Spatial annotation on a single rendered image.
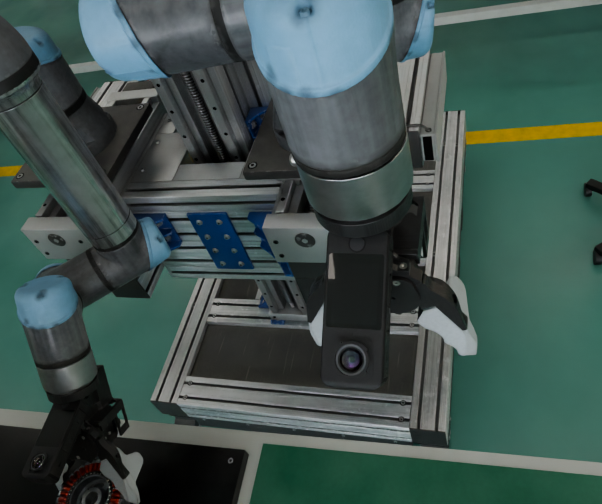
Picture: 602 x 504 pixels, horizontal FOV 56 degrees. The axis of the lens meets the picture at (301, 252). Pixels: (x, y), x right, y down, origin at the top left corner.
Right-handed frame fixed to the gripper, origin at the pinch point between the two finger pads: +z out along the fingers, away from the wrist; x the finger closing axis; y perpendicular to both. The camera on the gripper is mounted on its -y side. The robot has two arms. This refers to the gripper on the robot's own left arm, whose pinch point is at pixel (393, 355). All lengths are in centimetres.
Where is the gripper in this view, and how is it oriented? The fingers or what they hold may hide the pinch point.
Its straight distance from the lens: 55.0
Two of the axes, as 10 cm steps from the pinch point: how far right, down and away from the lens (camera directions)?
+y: 2.1, -7.8, 5.9
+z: 2.5, 6.3, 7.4
